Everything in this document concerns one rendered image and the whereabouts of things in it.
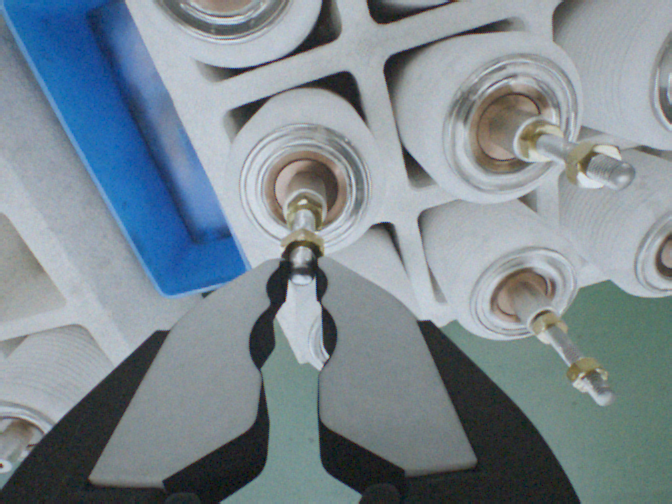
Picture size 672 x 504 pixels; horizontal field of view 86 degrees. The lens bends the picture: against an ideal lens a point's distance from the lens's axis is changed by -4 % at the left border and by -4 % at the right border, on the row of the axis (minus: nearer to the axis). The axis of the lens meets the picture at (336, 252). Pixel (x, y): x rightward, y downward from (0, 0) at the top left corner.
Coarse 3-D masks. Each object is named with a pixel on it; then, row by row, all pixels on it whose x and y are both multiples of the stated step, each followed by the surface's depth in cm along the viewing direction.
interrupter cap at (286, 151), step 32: (288, 128) 20; (320, 128) 20; (256, 160) 20; (288, 160) 21; (320, 160) 21; (352, 160) 21; (256, 192) 21; (352, 192) 21; (256, 224) 22; (352, 224) 22
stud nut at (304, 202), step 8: (296, 200) 18; (304, 200) 18; (312, 200) 18; (288, 208) 18; (296, 208) 18; (304, 208) 18; (312, 208) 18; (320, 208) 18; (288, 216) 18; (320, 216) 18; (288, 224) 18; (320, 224) 18
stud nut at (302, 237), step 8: (296, 232) 15; (304, 232) 15; (312, 232) 15; (288, 240) 15; (296, 240) 14; (304, 240) 14; (312, 240) 14; (320, 240) 15; (280, 248) 14; (288, 248) 14; (312, 248) 14; (320, 248) 15; (288, 256) 15; (320, 256) 15
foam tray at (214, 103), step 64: (128, 0) 22; (512, 0) 24; (192, 64) 24; (256, 64) 34; (320, 64) 25; (384, 64) 35; (192, 128) 26; (384, 128) 27; (448, 192) 30; (256, 256) 32; (448, 320) 36
